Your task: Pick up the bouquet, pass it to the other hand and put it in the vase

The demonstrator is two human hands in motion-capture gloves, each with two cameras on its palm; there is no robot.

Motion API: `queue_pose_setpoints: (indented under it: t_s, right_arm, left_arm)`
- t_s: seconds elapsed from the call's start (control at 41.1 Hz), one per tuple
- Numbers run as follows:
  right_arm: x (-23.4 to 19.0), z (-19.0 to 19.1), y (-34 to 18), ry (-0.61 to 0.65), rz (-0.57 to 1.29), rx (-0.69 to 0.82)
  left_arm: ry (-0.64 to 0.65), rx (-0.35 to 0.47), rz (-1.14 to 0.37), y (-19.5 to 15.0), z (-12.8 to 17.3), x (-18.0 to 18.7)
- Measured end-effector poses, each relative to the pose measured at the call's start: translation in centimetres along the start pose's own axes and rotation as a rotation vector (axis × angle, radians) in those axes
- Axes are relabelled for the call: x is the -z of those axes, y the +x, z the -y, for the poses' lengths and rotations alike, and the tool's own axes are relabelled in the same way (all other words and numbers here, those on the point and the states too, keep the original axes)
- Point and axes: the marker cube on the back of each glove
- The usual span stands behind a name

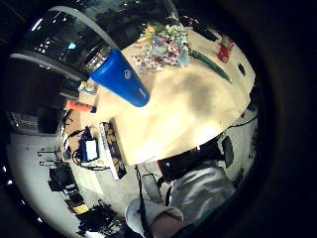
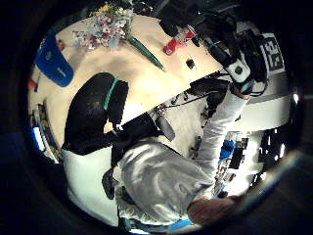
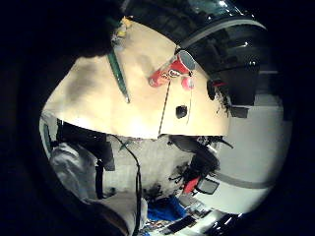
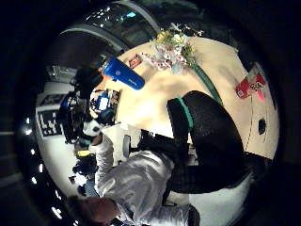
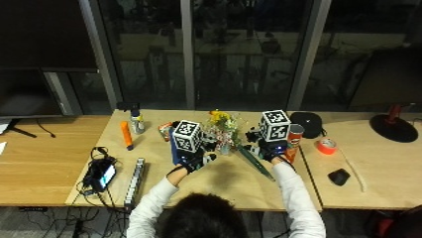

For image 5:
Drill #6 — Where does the white marker cube glove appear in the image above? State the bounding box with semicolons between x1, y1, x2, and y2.
256;109;292;143
171;119;205;154

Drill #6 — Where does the clear spray bottle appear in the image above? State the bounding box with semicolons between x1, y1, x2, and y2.
129;108;146;135

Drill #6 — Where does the clear glass vase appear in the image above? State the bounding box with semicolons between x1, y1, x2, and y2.
217;141;233;157

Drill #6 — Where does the orange snack packet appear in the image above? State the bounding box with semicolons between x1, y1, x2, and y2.
283;146;300;165

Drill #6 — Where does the white marker cube left glove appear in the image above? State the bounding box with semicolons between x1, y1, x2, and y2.
171;119;205;154

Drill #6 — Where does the yellow and white flower bouquet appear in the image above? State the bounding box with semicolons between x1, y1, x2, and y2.
202;109;245;151

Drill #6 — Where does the red snack packet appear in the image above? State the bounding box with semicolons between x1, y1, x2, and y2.
157;121;177;143

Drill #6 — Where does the black thin cable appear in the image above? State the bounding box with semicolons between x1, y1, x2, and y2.
35;118;58;139

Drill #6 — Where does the red tape roll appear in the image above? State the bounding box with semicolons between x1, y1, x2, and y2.
315;137;339;156

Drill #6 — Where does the pale wooden stick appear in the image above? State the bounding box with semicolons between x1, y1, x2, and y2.
339;150;366;193

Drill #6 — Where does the person's right hand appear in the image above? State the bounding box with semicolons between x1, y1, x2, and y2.
243;127;292;164

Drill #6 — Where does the red chips can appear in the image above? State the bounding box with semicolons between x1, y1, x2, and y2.
286;123;306;149

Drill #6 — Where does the grey power strip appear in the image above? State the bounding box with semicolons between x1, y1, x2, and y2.
122;157;146;210

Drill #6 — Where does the black cables bundle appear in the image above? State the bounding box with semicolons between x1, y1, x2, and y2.
25;146;129;238

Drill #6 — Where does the white marker cube right glove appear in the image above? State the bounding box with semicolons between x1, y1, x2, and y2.
256;109;292;143

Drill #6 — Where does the red and black bag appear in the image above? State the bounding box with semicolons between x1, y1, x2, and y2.
364;204;422;238

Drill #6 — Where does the black monitor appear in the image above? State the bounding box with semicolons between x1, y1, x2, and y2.
0;67;83;139

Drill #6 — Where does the black lamp base red pole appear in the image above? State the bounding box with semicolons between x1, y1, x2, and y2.
367;104;419;144

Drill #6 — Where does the person's left hand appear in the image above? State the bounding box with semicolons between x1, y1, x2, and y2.
169;147;218;176

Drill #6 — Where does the orange marker pen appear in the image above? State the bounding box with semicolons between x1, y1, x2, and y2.
119;120;134;152

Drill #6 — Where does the black device with lit screen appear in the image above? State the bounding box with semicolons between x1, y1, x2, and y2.
81;156;118;193

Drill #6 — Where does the black computer mouse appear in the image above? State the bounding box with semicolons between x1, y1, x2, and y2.
327;168;351;186

